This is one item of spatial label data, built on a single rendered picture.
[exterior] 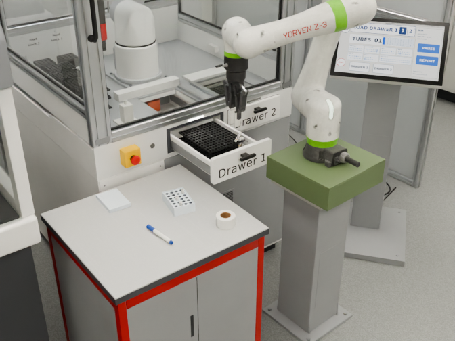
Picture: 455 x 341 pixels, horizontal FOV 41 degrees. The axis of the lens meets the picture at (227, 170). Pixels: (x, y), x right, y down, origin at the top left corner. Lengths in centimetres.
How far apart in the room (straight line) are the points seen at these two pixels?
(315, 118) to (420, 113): 159
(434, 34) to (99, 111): 162
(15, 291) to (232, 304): 78
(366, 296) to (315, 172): 97
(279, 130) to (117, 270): 123
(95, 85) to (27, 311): 86
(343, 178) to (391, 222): 131
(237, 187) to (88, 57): 104
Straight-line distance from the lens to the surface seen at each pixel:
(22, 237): 213
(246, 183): 295
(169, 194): 235
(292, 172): 239
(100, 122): 236
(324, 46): 246
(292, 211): 259
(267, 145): 245
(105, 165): 245
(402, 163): 408
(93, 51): 226
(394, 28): 311
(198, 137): 252
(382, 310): 309
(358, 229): 352
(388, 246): 344
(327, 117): 236
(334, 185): 230
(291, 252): 271
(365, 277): 326
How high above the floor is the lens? 205
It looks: 30 degrees down
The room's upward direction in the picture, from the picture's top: straight up
